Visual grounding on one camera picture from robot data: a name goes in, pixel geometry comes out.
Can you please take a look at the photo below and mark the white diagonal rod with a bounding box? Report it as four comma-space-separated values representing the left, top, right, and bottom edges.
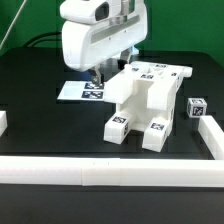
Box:
0, 0, 27, 51

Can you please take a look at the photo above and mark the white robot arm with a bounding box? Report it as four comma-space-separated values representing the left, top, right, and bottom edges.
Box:
60, 0, 148, 84

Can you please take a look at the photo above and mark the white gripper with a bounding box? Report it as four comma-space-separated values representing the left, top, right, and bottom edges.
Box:
60, 0, 148, 85

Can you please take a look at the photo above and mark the white U-shaped fence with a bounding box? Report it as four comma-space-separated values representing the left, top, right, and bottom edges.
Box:
0, 110, 224, 188

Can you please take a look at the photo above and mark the black cable with connector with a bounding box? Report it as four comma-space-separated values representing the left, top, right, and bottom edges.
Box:
23, 31, 64, 48

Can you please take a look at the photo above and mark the white chair back frame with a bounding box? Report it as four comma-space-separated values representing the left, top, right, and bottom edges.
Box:
104, 61, 193, 111

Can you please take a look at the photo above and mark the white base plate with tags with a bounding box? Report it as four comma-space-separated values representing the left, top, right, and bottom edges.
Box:
58, 81, 104, 101

